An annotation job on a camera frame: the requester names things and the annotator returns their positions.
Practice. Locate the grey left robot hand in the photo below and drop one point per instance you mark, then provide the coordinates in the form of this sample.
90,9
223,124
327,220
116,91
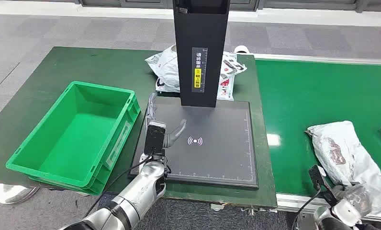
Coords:
175,135

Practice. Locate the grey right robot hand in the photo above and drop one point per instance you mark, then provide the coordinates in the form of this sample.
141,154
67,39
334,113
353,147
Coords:
352,203

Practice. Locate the plain grey parcel bag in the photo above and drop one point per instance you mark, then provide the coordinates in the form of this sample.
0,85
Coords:
342,149

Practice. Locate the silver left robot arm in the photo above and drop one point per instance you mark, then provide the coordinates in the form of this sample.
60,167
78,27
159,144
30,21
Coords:
139,190

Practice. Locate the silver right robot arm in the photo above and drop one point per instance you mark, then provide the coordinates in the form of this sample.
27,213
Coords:
327,220

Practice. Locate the black inbound scanner machine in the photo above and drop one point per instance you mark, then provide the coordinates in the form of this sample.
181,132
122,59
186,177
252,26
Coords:
209,152

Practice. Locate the white parcel bag red print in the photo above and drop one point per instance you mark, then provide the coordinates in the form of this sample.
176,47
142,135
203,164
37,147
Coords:
226,90

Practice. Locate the white parcel bag black print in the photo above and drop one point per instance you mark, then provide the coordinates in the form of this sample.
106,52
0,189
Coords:
165,63

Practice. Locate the green conveyor belt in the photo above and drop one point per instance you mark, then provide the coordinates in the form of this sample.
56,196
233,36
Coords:
304,101

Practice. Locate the black yellow label sticker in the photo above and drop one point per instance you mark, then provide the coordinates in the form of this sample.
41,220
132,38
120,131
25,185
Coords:
199,70

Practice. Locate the white round object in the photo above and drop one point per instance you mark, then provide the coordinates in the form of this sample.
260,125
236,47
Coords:
242,49

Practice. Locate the green plastic crate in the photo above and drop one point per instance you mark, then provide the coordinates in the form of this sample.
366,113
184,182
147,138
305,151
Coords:
67,143

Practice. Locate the round metal table foot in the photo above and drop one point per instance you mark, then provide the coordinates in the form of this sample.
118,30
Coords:
13,193

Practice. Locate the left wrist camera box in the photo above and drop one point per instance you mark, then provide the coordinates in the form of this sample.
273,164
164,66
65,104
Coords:
154,138

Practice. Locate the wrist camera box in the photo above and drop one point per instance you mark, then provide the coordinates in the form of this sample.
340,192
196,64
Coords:
154,138
320,181

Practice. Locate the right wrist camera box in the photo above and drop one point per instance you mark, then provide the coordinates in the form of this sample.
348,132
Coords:
320,181

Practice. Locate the metal table bracket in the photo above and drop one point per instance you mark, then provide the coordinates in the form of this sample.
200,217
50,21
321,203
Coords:
217,207

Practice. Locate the dark window frame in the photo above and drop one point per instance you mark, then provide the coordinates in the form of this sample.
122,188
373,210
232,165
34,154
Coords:
130,3

